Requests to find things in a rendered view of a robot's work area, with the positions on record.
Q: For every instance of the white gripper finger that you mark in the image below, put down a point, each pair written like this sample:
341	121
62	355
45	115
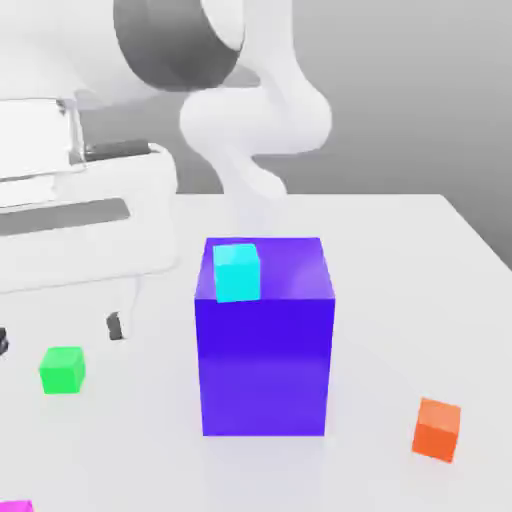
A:
126	304
2	342

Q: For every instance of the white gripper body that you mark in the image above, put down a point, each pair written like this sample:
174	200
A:
100	256

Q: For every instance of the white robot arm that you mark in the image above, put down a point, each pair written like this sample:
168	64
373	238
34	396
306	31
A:
256	120

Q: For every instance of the small green cube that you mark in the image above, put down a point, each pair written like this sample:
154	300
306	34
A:
62	372

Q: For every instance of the small cyan cube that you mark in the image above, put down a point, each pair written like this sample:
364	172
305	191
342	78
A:
236	276

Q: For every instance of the small magenta cube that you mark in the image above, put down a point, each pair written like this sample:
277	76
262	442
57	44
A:
15	507

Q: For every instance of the small orange cube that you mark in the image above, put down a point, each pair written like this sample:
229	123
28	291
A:
436	434

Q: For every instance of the large purple box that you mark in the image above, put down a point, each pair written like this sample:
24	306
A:
264	360

